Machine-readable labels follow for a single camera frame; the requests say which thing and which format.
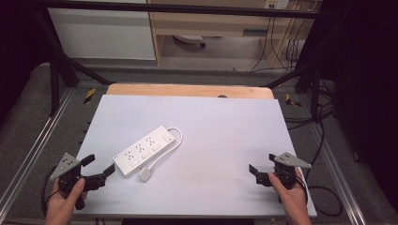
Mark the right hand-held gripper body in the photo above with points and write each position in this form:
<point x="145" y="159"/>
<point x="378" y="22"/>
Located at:
<point x="286" y="170"/>

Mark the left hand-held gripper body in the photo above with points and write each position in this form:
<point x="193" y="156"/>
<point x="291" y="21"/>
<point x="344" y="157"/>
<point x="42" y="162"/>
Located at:
<point x="67" y="164"/>

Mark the person's right hand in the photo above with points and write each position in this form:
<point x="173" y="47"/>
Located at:
<point x="295" y="204"/>

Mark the person's left hand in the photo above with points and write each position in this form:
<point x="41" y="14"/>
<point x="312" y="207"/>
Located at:
<point x="61" y="206"/>

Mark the white plug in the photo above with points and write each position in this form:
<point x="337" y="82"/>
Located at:
<point x="145" y="174"/>

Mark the white table cover board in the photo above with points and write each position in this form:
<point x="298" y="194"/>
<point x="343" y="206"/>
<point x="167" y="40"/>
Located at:
<point x="212" y="150"/>

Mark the yellow black tape marker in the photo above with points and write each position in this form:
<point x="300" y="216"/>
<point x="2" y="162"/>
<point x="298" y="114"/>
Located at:
<point x="291" y="100"/>
<point x="89" y="95"/>

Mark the wooden table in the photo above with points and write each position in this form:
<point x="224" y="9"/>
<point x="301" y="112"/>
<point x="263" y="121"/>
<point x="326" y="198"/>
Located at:
<point x="175" y="90"/>

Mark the black curtain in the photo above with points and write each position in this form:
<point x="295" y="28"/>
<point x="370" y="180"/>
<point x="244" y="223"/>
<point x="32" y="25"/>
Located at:
<point x="363" y="78"/>
<point x="18" y="47"/>

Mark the white cabinet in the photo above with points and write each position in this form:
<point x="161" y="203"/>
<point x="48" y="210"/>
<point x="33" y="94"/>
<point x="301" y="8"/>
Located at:
<point x="100" y="34"/>

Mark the light wooden desk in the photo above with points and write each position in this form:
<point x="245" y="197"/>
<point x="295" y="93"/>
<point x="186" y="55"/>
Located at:
<point x="200" y="25"/>

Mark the aluminium floor rail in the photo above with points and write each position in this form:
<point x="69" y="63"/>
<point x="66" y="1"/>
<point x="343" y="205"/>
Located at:
<point x="37" y="142"/>
<point x="336" y="175"/>

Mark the white wall outlet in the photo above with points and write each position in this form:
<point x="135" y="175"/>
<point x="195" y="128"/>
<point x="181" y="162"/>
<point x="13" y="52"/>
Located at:
<point x="276" y="3"/>

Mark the black metal frame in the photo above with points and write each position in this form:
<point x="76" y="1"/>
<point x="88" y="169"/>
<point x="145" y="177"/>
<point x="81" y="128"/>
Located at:
<point x="187" y="8"/>

